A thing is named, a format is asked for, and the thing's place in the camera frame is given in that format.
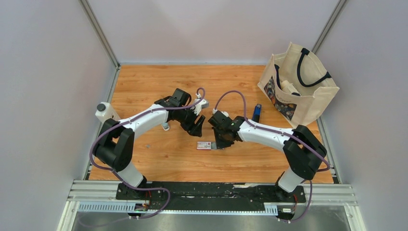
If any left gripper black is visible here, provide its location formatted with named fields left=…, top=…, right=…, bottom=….
left=177, top=105, right=205, bottom=138

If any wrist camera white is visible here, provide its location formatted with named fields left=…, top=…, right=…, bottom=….
left=212, top=109, right=229, bottom=117
left=191, top=93, right=209, bottom=115

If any canvas tote bag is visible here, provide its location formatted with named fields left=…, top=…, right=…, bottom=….
left=257, top=43, right=340, bottom=128

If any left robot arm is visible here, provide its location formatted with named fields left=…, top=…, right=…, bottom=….
left=89, top=88, right=208, bottom=200

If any white bottle black cap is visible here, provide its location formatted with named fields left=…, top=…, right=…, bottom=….
left=95, top=102, right=121, bottom=124

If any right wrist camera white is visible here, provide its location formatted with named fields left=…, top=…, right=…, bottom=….
left=212, top=109, right=229, bottom=117

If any light blue small stapler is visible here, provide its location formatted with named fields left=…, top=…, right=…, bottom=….
left=161, top=122, right=170, bottom=131

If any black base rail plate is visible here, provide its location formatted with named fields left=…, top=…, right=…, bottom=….
left=115, top=181, right=307, bottom=212

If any white item inside bag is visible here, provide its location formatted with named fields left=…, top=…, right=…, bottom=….
left=280, top=80, right=301, bottom=96

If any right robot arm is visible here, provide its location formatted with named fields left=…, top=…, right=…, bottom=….
left=208, top=111, right=329, bottom=202

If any red white staple box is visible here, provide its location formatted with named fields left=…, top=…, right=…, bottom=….
left=197, top=141, right=217, bottom=150

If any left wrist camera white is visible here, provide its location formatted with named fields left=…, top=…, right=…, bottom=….
left=191, top=93, right=209, bottom=115

